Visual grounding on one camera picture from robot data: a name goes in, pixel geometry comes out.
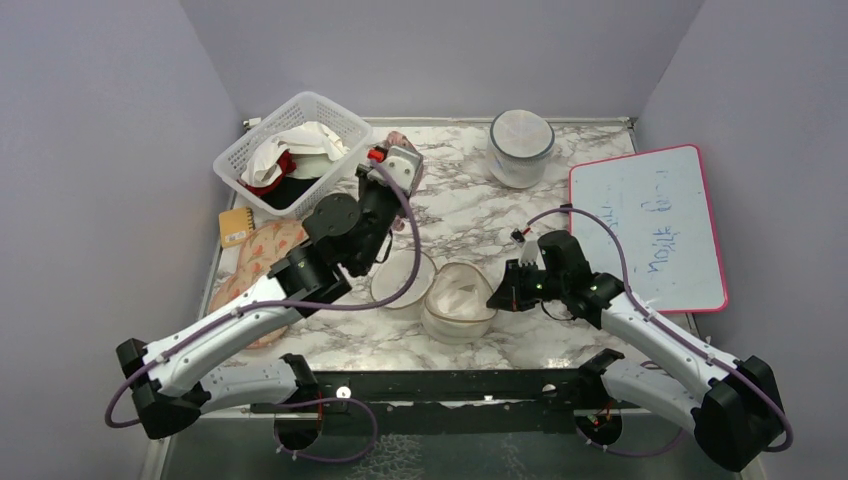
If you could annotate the blue-rimmed mesh laundry bag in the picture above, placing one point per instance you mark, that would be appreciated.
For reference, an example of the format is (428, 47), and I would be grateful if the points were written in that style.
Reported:
(520, 144)

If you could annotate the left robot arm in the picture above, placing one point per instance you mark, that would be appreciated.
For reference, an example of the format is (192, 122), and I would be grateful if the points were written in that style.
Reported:
(170, 383)

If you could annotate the white plastic laundry basket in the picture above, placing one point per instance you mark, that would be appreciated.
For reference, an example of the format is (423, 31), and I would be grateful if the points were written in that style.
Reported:
(303, 107)

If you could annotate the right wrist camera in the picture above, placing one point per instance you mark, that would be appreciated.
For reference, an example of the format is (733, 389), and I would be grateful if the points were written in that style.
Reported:
(527, 240)

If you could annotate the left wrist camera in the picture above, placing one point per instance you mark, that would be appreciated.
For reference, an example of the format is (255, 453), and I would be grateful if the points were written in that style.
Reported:
(404, 165)

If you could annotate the black garment in basket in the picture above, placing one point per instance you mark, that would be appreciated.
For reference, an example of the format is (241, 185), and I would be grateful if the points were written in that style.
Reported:
(287, 191)

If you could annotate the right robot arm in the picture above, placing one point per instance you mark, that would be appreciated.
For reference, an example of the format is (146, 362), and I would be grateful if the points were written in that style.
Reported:
(732, 407)

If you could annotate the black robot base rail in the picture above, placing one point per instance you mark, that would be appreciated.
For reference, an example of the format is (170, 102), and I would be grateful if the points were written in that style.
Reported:
(434, 402)

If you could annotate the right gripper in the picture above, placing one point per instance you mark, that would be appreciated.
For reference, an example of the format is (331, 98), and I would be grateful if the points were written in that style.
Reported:
(510, 296)

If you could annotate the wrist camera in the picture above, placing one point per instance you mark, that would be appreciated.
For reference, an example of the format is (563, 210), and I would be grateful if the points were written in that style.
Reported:
(527, 240)
(404, 165)

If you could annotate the pink-framed whiteboard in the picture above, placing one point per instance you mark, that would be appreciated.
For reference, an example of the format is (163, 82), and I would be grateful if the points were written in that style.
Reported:
(648, 218)

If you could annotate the white cloth in basket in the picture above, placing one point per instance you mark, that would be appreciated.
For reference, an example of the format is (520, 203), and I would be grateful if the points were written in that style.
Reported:
(315, 149)

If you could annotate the pink bra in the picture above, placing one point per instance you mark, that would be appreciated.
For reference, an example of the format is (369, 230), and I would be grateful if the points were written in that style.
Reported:
(395, 138)

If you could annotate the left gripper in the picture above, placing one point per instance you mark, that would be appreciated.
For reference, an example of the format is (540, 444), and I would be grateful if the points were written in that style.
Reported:
(363, 183)

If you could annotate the floral oven mitt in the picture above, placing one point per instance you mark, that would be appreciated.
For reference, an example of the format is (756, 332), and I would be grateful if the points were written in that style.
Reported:
(242, 265)

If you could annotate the red garment in basket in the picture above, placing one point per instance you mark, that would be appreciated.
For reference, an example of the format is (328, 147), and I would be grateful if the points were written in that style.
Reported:
(284, 166)

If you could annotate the beige-rimmed mesh laundry bag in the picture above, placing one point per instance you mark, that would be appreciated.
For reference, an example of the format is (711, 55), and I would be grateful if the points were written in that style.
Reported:
(448, 301)

